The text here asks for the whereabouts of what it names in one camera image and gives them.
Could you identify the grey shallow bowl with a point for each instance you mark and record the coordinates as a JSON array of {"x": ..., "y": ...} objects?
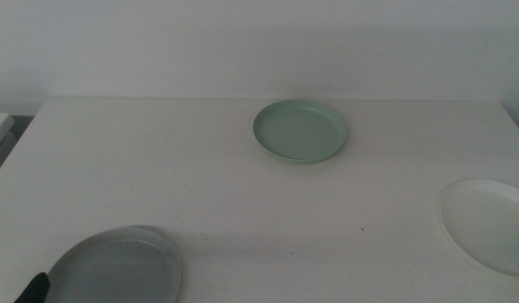
[{"x": 116, "y": 269}]

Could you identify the pale green shallow bowl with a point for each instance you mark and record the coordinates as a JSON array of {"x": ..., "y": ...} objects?
[{"x": 299, "y": 132}]

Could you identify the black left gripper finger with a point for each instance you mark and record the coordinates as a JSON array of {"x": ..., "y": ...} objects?
[{"x": 34, "y": 290}]

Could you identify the white shallow bowl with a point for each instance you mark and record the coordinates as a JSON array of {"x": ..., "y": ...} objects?
[{"x": 488, "y": 225}]

